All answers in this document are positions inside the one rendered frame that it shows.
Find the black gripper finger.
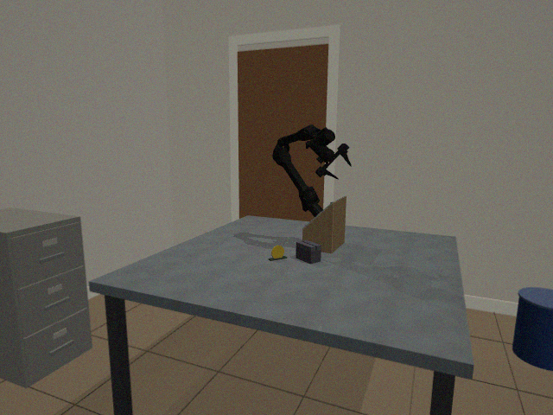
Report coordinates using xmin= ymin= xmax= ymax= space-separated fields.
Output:
xmin=341 ymin=151 xmax=352 ymax=166
xmin=324 ymin=170 xmax=339 ymax=180

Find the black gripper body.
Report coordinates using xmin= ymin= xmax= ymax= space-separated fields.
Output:
xmin=315 ymin=144 xmax=349 ymax=177

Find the gold coin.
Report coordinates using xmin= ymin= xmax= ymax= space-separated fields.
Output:
xmin=271 ymin=246 xmax=284 ymax=259

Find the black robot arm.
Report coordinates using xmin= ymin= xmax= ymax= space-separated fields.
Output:
xmin=272 ymin=124 xmax=335 ymax=217

